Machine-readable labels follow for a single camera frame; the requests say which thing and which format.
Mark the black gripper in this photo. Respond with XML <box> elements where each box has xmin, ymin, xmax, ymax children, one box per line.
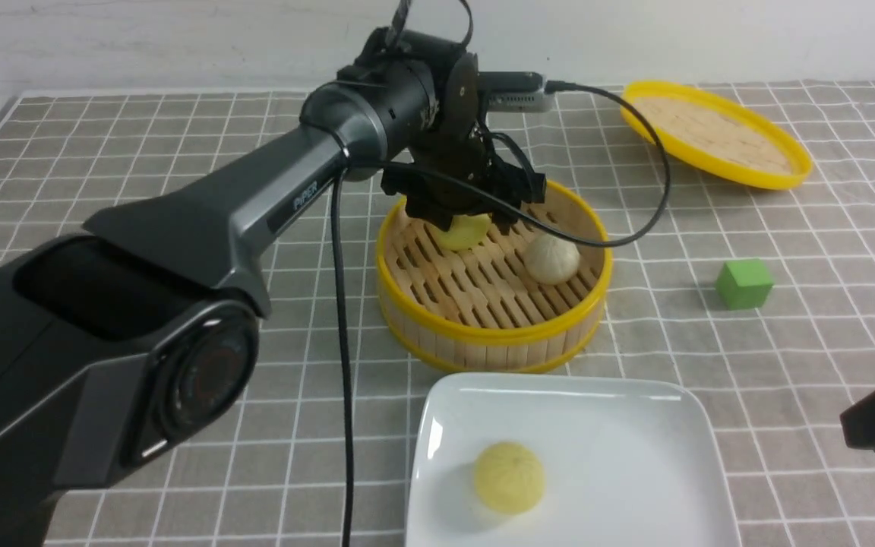
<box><xmin>380</xmin><ymin>119</ymin><xmax>548</xmax><ymax>235</ymax></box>

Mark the yellow steamed bun front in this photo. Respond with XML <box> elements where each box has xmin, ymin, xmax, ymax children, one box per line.
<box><xmin>473</xmin><ymin>442</ymin><xmax>546</xmax><ymax>515</ymax></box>

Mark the grey checkered tablecloth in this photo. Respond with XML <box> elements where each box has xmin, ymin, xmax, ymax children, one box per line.
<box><xmin>0</xmin><ymin>82</ymin><xmax>875</xmax><ymax>546</ymax></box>

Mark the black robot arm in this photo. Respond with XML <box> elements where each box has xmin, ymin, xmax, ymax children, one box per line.
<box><xmin>0</xmin><ymin>28</ymin><xmax>546</xmax><ymax>546</ymax></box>

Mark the green cube block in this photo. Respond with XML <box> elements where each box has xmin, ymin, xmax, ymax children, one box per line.
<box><xmin>715</xmin><ymin>258</ymin><xmax>775</xmax><ymax>309</ymax></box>

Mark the bamboo steamer lid yellow rim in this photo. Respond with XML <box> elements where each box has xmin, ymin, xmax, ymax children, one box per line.
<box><xmin>622</xmin><ymin>81</ymin><xmax>813</xmax><ymax>191</ymax></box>

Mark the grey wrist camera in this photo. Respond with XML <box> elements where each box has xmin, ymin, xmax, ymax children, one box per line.
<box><xmin>477</xmin><ymin>71</ymin><xmax>555</xmax><ymax>113</ymax></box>

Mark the white square plate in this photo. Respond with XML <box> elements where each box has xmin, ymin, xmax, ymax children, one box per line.
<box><xmin>404</xmin><ymin>372</ymin><xmax>742</xmax><ymax>546</ymax></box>

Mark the yellow steamed bun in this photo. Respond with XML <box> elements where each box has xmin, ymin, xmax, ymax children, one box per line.
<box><xmin>428</xmin><ymin>214</ymin><xmax>491</xmax><ymax>251</ymax></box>
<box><xmin>473</xmin><ymin>442</ymin><xmax>546</xmax><ymax>515</ymax></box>

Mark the white steamed bun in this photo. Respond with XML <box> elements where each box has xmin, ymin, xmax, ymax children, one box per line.
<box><xmin>521</xmin><ymin>233</ymin><xmax>581</xmax><ymax>285</ymax></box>

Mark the bamboo steamer basket yellow rim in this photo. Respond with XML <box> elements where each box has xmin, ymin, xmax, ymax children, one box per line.
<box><xmin>375</xmin><ymin>201</ymin><xmax>614</xmax><ymax>373</ymax></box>

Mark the black camera cable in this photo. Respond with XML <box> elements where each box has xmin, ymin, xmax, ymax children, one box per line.
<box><xmin>330</xmin><ymin>0</ymin><xmax>672</xmax><ymax>547</ymax></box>

